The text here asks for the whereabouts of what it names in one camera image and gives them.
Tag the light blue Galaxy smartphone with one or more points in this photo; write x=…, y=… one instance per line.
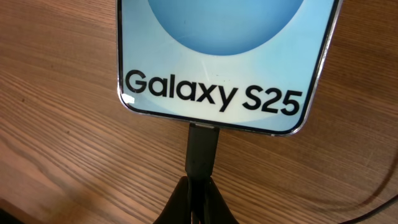
x=252, y=65

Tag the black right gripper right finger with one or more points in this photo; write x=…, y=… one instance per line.
x=215, y=209

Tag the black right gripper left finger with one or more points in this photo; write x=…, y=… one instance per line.
x=177, y=209

